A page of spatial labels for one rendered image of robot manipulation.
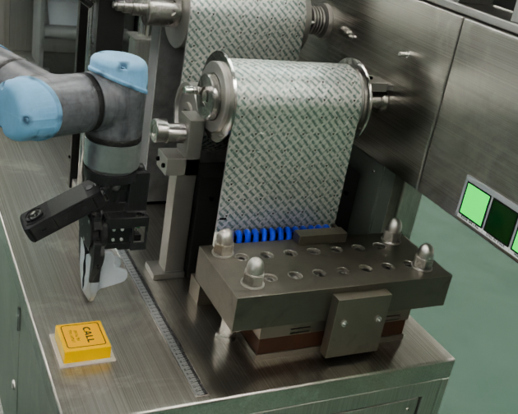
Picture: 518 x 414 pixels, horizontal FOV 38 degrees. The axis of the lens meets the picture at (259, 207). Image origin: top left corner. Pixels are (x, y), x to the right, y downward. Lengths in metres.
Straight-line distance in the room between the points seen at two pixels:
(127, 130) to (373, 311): 0.50
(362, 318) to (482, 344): 2.02
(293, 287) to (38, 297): 0.43
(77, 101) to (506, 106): 0.61
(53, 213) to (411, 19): 0.69
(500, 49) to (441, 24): 0.14
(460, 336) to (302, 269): 2.05
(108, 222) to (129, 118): 0.15
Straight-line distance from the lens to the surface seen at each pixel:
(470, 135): 1.21
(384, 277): 1.24
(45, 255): 1.42
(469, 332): 3.26
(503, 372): 3.08
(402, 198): 1.62
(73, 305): 1.28
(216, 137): 1.23
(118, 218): 1.04
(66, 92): 0.93
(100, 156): 1.00
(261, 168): 1.25
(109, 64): 0.96
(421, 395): 1.35
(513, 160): 1.15
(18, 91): 0.91
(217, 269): 1.16
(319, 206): 1.34
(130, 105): 0.98
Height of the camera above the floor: 1.60
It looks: 24 degrees down
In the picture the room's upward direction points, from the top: 10 degrees clockwise
